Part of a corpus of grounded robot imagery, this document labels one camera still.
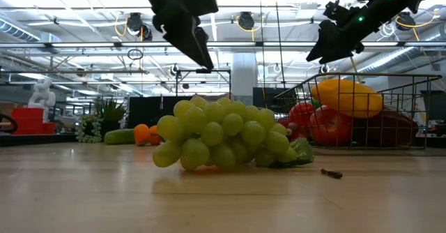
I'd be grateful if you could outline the green grape bunch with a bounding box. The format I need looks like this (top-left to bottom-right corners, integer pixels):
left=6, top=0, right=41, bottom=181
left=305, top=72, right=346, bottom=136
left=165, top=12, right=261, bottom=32
left=152, top=96, right=315, bottom=173

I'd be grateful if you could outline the small brown stem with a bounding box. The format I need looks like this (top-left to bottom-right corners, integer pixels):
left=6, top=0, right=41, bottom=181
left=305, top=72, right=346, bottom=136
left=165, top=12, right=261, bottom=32
left=320, top=169, right=344, bottom=180

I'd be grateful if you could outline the black monitor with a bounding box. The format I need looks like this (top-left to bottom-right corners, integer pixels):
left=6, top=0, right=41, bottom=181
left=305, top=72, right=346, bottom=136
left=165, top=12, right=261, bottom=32
left=252, top=87, right=297, bottom=114
left=420, top=89, right=446, bottom=122

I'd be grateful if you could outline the red bell pepper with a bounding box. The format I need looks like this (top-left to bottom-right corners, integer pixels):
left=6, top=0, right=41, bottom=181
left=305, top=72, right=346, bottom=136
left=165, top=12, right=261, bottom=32
left=287, top=102, right=316, bottom=138

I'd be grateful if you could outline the red apple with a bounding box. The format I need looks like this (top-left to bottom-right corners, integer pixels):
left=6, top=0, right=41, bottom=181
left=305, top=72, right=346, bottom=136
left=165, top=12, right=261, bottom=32
left=309, top=105, right=353, bottom=147

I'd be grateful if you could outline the black table frame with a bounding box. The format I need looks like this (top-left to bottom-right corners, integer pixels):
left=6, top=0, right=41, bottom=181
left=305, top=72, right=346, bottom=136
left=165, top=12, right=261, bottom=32
left=0, top=134, right=446, bottom=149

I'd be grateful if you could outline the white pillar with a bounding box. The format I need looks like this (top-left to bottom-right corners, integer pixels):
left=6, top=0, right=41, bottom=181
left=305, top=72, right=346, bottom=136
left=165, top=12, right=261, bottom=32
left=231, top=53, right=259, bottom=105

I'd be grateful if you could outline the black metal stand frame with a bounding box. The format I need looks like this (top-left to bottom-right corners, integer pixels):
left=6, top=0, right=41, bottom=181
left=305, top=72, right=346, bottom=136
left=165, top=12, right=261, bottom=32
left=175, top=68, right=232, bottom=100

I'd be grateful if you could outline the wire mesh basket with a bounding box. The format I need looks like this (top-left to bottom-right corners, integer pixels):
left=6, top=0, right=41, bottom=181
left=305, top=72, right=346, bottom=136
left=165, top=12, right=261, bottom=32
left=275, top=72, right=443, bottom=150

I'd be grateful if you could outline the potted succulent plant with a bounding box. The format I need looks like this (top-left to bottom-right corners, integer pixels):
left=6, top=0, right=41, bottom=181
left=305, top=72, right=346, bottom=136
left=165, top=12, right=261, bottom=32
left=75, top=98, right=128, bottom=144

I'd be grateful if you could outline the black ceiling cable reel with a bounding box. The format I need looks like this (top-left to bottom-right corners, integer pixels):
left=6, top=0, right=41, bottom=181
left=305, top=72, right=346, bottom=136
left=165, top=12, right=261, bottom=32
left=236, top=11, right=256, bottom=31
left=396, top=12, right=417, bottom=31
left=125, top=12, right=153, bottom=42

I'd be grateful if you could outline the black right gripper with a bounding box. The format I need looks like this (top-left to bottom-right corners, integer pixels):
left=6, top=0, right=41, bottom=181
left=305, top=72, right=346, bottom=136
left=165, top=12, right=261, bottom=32
left=305, top=0, right=401, bottom=66

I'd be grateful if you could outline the purple grape bunch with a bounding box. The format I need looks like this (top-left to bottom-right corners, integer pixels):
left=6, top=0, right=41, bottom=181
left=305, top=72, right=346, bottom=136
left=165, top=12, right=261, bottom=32
left=277, top=116, right=308, bottom=144

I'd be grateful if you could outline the green cucumber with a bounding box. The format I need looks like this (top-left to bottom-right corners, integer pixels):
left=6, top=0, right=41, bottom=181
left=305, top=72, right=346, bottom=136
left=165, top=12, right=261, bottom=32
left=103, top=128, right=136, bottom=146

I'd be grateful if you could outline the white robot statue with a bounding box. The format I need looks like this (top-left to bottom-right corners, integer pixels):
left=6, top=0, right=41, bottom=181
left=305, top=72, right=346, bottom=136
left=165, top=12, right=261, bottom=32
left=27, top=78, right=56, bottom=122

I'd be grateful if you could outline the yellow orange mango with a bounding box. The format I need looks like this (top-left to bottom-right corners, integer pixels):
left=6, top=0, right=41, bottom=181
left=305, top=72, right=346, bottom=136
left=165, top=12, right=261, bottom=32
left=309, top=78, right=384, bottom=119

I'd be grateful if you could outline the ceiling light strip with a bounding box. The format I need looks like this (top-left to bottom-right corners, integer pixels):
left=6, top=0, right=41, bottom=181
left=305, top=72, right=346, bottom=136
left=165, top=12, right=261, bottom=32
left=0, top=41, right=446, bottom=49

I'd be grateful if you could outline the black partition panel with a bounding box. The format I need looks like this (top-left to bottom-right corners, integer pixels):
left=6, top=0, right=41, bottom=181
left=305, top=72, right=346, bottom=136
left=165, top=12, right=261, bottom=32
left=128, top=96, right=196, bottom=136

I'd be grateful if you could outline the black hanging cable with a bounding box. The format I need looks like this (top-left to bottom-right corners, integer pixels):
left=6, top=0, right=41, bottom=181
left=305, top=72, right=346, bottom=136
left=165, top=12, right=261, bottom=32
left=272, top=0, right=286, bottom=89

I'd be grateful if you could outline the red box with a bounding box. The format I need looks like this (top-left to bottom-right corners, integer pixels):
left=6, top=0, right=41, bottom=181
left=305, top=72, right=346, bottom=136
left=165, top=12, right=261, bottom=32
left=10, top=107, right=56, bottom=135

